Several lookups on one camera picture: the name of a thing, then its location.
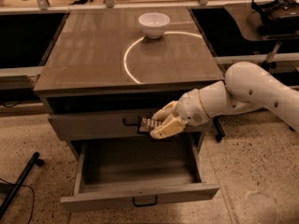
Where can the black stand leg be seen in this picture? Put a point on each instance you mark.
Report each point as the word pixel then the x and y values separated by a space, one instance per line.
pixel 8 191

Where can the grey drawer cabinet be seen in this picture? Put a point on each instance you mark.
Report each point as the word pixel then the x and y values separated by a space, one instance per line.
pixel 103 62

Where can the open grey bottom drawer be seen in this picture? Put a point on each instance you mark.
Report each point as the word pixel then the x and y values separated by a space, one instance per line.
pixel 138 172

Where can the black caster leg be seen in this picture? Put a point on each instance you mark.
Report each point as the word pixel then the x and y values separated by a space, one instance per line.
pixel 220 132

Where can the black headset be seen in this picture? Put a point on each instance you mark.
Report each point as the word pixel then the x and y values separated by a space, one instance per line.
pixel 279 16

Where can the side table with tray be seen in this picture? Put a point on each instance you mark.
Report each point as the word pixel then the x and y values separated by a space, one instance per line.
pixel 251 27

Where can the white ceramic bowl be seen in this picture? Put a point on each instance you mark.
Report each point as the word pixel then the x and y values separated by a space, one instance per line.
pixel 153 24

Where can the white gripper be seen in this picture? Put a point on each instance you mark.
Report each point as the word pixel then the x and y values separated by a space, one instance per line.
pixel 191 108

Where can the rxbar chocolate bar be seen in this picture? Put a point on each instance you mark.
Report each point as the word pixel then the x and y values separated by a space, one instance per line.
pixel 146 125

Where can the grey middle drawer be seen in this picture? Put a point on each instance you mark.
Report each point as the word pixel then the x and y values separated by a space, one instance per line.
pixel 98 125

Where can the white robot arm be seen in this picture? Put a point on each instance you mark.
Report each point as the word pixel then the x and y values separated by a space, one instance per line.
pixel 246 87

